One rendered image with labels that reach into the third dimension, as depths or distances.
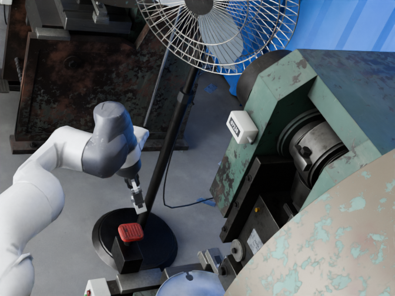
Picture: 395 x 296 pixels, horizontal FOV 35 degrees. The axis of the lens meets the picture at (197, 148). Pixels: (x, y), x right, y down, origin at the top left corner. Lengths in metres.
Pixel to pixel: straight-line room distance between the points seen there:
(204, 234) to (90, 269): 0.59
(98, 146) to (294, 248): 0.68
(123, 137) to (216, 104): 2.35
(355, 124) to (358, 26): 1.82
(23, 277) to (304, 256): 0.56
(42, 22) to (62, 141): 1.43
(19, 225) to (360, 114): 0.69
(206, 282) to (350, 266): 0.96
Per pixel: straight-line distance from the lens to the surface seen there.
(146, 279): 1.93
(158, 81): 3.08
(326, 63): 1.41
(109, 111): 1.49
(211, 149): 3.48
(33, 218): 1.26
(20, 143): 3.16
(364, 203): 0.90
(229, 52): 2.06
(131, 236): 1.86
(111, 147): 1.47
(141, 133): 1.63
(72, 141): 1.50
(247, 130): 1.40
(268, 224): 1.49
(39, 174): 1.33
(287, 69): 1.39
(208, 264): 1.91
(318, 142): 1.34
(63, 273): 2.70
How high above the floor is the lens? 2.14
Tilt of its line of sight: 38 degrees down
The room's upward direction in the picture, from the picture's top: 21 degrees clockwise
